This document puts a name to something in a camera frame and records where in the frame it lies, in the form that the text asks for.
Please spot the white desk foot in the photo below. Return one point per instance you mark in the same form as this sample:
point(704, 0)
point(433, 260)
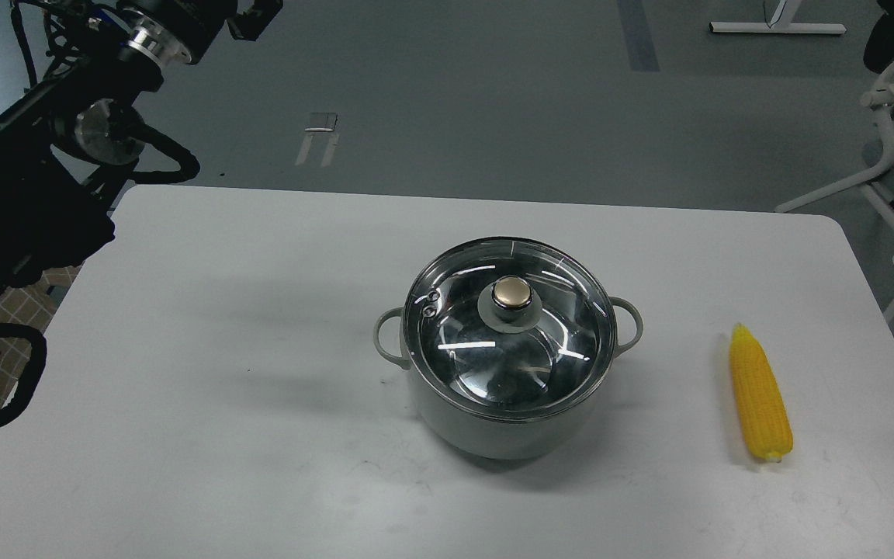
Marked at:
point(781, 21)

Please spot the glass pot lid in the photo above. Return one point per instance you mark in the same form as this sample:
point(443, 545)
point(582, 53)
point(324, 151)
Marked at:
point(510, 328)

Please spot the grey steel cooking pot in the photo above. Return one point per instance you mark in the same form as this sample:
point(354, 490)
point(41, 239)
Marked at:
point(491, 438)

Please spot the yellow corn cob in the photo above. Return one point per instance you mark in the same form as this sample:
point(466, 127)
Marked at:
point(760, 409)

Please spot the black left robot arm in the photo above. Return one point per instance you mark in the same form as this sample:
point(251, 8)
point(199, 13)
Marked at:
point(70, 144)

